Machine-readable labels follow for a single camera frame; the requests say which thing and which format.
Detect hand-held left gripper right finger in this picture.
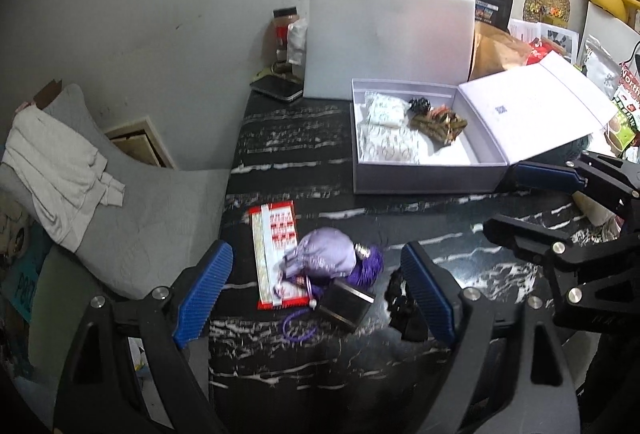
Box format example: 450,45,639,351
400,241,581,434

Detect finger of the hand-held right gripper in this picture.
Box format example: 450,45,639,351
512,151,640,215
482,214,640,330

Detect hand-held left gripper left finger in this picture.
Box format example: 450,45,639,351
52,239,235,434

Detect white gift box with lid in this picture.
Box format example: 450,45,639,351
351,52,618,195

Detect red and white packet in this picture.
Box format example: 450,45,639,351
248,201,313,311

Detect dark translucent square box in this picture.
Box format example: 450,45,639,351
315,278,376,334

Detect purple tasselled sachet pouch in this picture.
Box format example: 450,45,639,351
272,227,385,344

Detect gold brown snack packet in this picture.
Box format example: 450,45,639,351
410,104,468,145

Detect white bread-print packet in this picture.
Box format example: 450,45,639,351
357,124,421,165
364,92,407,130

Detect teal-print white bag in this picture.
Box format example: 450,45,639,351
565,137,626,225

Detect green drink packet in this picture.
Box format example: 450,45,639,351
602,97,640,152

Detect silver white packet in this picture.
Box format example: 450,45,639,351
580,34,621,100

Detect red snack packet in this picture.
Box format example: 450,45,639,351
525,39,556,65

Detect red paper bag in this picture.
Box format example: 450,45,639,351
617,62,640,115

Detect brown paper bag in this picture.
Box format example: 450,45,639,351
470,22,538,82

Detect green chair seat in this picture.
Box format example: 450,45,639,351
27,247,116,380

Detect white printed papers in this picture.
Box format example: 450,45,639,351
509,17,580,62

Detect blue printed box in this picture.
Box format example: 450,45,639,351
0,194,51,325

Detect white garment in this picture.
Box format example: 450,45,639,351
1,111,126,252

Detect white foam board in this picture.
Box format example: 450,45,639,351
303,0,477,101

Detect silver flat device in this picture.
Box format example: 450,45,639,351
250,74,304,104

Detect brown cardboard piece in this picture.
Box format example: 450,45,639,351
15,79,63,112

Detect white plastic bag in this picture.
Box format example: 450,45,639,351
286,17,310,68

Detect brown jar with black lid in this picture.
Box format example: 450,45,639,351
272,7,300,65

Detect beige framed wall panel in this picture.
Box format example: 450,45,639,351
103,115,177,171

